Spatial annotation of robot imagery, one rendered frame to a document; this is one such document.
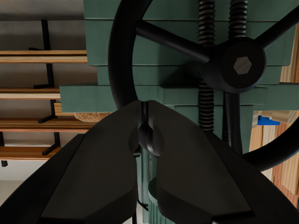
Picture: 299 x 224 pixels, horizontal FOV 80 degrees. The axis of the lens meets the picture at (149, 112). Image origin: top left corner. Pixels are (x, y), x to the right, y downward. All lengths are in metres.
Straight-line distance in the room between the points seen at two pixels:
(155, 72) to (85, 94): 0.16
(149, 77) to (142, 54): 0.05
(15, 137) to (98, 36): 3.59
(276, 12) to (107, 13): 0.34
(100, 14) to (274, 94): 0.41
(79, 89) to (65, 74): 2.82
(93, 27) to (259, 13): 0.34
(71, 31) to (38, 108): 1.37
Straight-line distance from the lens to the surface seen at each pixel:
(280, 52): 0.49
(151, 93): 0.39
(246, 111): 0.35
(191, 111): 0.31
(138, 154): 0.73
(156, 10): 0.41
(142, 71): 0.39
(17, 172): 4.19
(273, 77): 0.49
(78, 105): 0.42
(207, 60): 0.22
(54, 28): 3.35
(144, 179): 0.87
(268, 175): 2.59
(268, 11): 0.49
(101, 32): 0.41
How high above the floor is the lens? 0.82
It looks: 11 degrees up
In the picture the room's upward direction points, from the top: 180 degrees clockwise
